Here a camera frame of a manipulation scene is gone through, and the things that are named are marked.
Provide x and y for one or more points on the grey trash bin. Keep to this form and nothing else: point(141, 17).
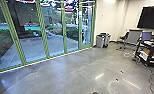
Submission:
point(100, 41)

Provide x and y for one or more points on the green framed glass door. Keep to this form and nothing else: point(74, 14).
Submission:
point(93, 23)

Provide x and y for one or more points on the grey bin with green lid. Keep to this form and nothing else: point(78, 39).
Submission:
point(106, 38)

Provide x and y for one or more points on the black wheeled cart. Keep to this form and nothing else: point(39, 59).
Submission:
point(149, 53)

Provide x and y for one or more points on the black chair by wall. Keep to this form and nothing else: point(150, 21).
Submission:
point(134, 36)

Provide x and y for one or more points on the black wall television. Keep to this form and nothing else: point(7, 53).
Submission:
point(149, 16)

